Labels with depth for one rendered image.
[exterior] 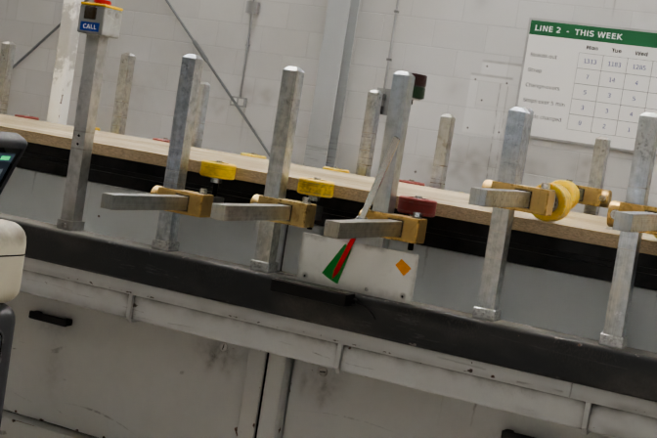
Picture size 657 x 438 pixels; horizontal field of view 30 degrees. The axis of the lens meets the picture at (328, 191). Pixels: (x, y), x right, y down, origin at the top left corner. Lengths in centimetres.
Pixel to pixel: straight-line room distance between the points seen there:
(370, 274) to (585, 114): 730
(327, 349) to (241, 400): 39
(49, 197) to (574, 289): 135
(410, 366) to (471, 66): 761
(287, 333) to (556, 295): 57
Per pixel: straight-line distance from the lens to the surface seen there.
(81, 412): 320
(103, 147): 302
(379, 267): 248
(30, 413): 329
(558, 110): 976
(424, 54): 1016
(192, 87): 270
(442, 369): 249
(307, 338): 260
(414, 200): 253
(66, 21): 412
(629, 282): 235
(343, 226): 220
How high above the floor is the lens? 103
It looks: 3 degrees down
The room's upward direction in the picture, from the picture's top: 9 degrees clockwise
